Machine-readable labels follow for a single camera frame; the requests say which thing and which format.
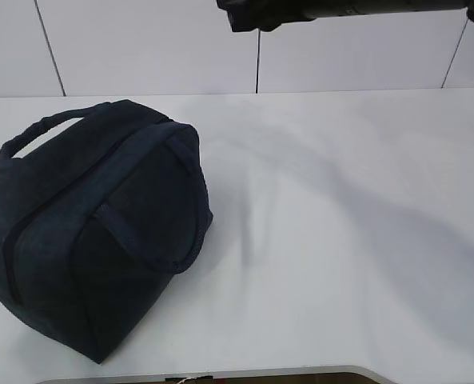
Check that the dark navy lunch bag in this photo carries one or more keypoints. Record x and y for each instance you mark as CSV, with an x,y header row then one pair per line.
x,y
100,208

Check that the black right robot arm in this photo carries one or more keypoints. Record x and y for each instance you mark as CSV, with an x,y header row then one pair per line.
x,y
267,15

